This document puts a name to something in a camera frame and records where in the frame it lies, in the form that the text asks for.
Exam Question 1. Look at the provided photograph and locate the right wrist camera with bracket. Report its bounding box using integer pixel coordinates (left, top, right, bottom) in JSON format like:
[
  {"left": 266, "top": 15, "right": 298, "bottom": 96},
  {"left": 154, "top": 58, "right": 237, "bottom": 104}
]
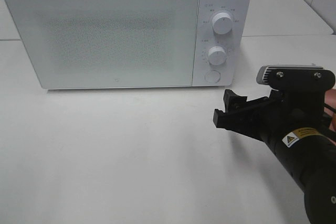
[{"left": 256, "top": 65, "right": 335, "bottom": 92}]

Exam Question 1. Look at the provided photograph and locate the toy burger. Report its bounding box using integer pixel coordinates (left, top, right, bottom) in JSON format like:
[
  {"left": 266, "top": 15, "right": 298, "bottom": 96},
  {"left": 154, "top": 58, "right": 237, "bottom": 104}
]
[{"left": 329, "top": 113, "right": 336, "bottom": 132}]

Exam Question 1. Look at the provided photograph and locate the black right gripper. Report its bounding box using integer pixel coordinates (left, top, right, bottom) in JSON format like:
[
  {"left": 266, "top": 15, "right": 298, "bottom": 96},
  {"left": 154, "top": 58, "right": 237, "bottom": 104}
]
[{"left": 213, "top": 89, "right": 327, "bottom": 142}]

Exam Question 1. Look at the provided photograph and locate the round white door button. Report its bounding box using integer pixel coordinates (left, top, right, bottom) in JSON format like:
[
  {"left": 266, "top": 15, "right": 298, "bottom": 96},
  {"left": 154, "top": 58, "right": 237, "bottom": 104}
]
[{"left": 205, "top": 70, "right": 221, "bottom": 83}]

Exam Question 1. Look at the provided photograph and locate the white microwave door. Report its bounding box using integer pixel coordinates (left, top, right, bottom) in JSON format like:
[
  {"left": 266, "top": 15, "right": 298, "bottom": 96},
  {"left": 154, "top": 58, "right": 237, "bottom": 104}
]
[{"left": 5, "top": 0, "right": 198, "bottom": 89}]

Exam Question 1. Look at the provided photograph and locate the upper white microwave knob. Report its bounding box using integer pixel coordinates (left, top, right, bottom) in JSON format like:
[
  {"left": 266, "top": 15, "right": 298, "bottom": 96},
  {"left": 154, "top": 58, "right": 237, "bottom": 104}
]
[{"left": 211, "top": 10, "right": 233, "bottom": 35}]

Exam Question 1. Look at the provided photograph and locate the pink round plate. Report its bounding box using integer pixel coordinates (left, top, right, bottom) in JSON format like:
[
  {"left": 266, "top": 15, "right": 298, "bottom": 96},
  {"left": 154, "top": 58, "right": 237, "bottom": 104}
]
[{"left": 324, "top": 89, "right": 336, "bottom": 116}]

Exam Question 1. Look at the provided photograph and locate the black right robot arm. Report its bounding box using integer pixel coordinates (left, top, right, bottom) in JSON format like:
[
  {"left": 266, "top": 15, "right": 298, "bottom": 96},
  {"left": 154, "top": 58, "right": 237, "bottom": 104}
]
[{"left": 213, "top": 89, "right": 335, "bottom": 223}]

